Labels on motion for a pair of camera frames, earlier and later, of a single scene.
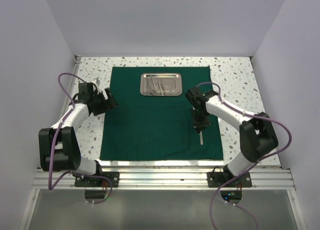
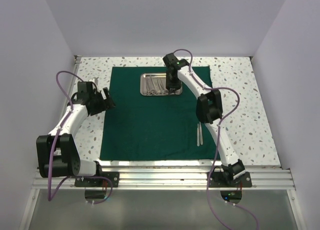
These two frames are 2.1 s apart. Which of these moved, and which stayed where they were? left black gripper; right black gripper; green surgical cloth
Moved: right black gripper
Stayed: green surgical cloth; left black gripper
